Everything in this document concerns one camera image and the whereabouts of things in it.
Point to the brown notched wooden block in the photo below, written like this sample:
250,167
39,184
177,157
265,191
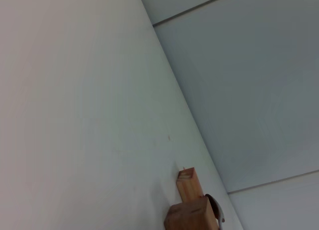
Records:
189,215

